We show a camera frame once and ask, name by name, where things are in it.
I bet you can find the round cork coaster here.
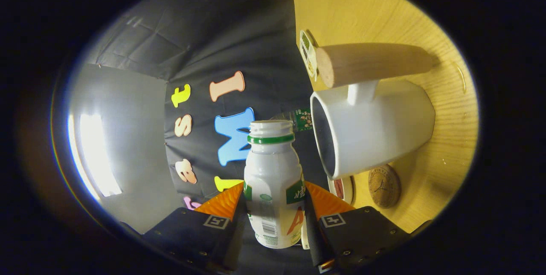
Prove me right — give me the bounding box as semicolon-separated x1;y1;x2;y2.
369;165;401;209

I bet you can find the black backdrop cloth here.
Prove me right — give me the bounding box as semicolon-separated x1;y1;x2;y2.
81;0;329;273

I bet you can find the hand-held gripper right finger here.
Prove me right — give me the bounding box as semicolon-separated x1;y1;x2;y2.
304;181;411;274

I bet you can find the wooden table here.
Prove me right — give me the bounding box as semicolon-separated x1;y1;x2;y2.
288;0;479;234

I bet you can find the white divided tray with beans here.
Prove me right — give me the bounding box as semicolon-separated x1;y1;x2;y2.
299;30;319;80

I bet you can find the clear plastic water bottle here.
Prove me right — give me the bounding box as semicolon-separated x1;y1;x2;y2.
270;108;313;132

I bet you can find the round beige plate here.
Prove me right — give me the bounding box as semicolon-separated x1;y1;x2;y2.
327;175;355;206

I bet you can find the white cup with wooden handle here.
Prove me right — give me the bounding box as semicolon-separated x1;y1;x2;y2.
310;43;436;180

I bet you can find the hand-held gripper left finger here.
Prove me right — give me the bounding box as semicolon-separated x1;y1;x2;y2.
141;182;246;273

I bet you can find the white juice bottle green label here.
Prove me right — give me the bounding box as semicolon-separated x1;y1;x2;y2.
244;120;306;249

